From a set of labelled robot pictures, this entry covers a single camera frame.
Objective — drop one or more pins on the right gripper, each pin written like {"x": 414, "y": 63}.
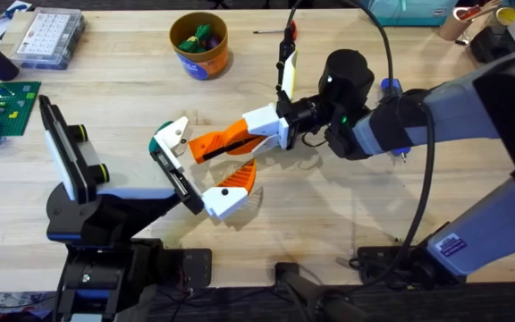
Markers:
{"x": 344, "y": 80}

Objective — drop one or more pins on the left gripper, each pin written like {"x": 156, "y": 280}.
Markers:
{"x": 119, "y": 214}

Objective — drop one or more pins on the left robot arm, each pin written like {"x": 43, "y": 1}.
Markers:
{"x": 92, "y": 277}

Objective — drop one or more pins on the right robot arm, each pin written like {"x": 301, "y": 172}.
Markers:
{"x": 454, "y": 112}

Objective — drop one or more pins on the green disc with holes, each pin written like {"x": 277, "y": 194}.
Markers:
{"x": 156, "y": 139}

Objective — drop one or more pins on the brown tub with toys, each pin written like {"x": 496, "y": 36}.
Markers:
{"x": 199, "y": 62}

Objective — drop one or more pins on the left wrist upright plate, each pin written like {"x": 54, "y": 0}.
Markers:
{"x": 67, "y": 152}

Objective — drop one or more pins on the clear plastic parts box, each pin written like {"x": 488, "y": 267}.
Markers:
{"x": 47, "y": 38}

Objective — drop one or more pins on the green board with blocks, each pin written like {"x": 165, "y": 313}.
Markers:
{"x": 7, "y": 112}

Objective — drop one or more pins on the teal box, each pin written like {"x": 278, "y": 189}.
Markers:
{"x": 409, "y": 12}

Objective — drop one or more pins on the black box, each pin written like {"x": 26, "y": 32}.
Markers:
{"x": 492, "y": 44}

